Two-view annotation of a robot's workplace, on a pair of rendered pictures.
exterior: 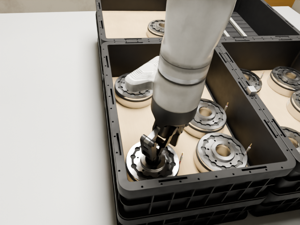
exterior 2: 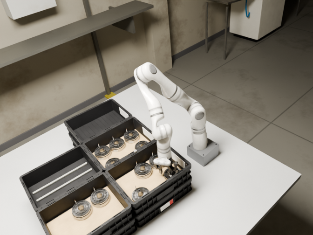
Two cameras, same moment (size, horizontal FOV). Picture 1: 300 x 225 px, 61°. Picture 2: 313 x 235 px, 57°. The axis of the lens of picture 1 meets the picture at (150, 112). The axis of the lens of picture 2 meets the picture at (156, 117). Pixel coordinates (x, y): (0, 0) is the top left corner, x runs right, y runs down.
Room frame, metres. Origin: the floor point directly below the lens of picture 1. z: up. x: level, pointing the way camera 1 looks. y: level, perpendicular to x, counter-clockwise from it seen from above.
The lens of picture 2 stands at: (0.61, 1.01, 2.15)
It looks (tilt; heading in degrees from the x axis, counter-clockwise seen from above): 39 degrees down; 255
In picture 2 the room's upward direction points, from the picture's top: 8 degrees counter-clockwise
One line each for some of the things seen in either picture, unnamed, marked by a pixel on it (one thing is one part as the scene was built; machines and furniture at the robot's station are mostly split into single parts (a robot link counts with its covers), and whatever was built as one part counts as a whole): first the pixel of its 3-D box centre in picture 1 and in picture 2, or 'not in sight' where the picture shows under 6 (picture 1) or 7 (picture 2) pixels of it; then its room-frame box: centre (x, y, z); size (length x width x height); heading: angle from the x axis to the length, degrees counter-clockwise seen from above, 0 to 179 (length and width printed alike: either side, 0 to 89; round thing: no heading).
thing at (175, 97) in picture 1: (169, 74); (163, 153); (0.31, -0.02, 1.04); 0.11 x 0.09 x 0.06; 57
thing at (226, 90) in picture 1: (176, 113); (149, 175); (0.40, -0.06, 0.87); 0.40 x 0.30 x 0.11; 17
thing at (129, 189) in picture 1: (180, 96); (148, 169); (0.40, -0.06, 0.92); 0.40 x 0.30 x 0.02; 17
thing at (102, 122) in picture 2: not in sight; (99, 125); (0.57, -0.63, 0.87); 0.40 x 0.30 x 0.11; 17
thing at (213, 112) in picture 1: (205, 112); (142, 168); (0.42, -0.12, 0.86); 0.05 x 0.05 x 0.01
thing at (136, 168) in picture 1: (152, 161); (172, 173); (0.27, -0.02, 0.86); 0.10 x 0.10 x 0.01
